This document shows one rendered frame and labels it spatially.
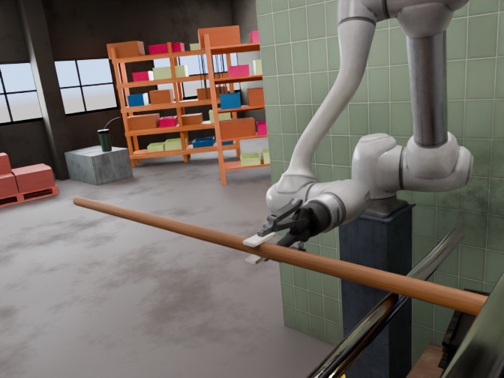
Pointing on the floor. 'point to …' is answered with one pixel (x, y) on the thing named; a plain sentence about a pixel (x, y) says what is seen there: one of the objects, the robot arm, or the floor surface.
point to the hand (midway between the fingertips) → (260, 247)
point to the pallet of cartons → (25, 181)
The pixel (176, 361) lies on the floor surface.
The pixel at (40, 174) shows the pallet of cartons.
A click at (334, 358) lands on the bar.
